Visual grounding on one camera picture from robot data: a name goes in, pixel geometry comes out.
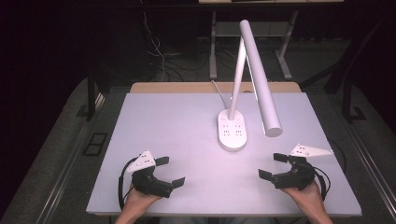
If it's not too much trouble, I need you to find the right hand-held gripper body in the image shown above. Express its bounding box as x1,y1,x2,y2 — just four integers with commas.
270,143,334,191

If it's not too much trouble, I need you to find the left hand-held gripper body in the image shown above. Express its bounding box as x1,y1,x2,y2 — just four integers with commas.
125,149,175,199

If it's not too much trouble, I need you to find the person's left hand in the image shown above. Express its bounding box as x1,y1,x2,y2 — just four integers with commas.
122,185,163,217

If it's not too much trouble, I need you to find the person's right hand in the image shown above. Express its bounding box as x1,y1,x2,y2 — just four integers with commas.
279,179,325,212

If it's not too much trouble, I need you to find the white desk lamp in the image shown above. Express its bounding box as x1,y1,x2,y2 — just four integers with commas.
216,19,284,153

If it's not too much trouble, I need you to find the black metal stand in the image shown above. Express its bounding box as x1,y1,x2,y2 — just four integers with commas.
76,70,98,122
323,71,368,123

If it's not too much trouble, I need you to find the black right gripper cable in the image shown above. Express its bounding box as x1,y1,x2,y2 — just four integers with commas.
313,167,332,202

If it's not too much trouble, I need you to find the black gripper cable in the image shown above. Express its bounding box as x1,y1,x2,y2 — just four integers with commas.
313,167,332,202
117,158,138,211

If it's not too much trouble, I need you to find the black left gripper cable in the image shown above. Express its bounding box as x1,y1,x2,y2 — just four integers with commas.
117,158,138,211

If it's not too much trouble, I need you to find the black cable beside table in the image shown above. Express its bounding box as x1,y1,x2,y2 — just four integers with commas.
328,138,347,174

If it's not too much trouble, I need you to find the black floor frame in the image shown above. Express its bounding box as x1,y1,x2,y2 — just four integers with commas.
81,132,109,157

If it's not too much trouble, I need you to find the white lamp cable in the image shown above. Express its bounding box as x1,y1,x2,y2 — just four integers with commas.
210,79,231,111

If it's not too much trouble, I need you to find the tangle of floor cables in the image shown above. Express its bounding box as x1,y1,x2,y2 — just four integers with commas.
141,10,213,82

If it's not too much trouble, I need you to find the grey metal desk frame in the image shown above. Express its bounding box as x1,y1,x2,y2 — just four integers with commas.
208,9,299,81

